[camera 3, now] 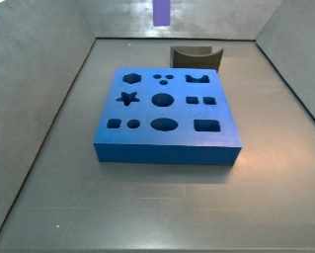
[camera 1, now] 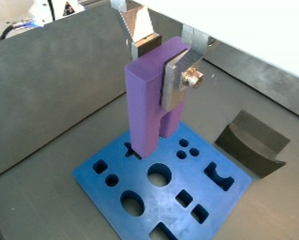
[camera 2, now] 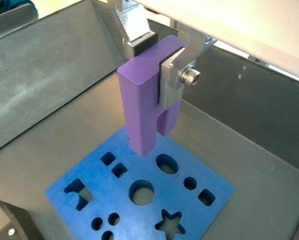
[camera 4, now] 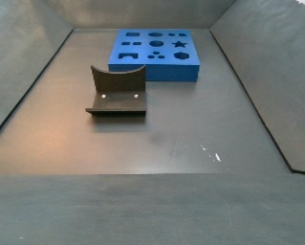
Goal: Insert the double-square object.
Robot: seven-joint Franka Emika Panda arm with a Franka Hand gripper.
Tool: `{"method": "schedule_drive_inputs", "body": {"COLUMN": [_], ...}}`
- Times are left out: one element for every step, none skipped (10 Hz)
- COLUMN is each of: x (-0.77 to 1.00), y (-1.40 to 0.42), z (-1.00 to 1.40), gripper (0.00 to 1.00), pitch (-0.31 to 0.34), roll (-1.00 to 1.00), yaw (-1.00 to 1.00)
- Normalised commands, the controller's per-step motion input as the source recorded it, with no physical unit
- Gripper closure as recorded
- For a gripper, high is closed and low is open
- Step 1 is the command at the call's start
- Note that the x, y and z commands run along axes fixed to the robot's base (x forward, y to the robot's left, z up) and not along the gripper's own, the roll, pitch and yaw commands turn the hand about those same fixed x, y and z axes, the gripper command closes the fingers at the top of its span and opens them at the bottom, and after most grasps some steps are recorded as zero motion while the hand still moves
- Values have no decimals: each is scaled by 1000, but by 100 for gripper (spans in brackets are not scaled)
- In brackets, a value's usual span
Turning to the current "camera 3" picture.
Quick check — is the blue shape-sorter block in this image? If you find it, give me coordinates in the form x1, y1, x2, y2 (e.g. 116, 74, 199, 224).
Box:
93, 67, 243, 166

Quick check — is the dark grey curved holder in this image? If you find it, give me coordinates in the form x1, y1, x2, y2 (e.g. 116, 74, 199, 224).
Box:
169, 46, 224, 70

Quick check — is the purple vertical strip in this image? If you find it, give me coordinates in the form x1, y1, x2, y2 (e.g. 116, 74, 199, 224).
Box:
153, 0, 169, 27

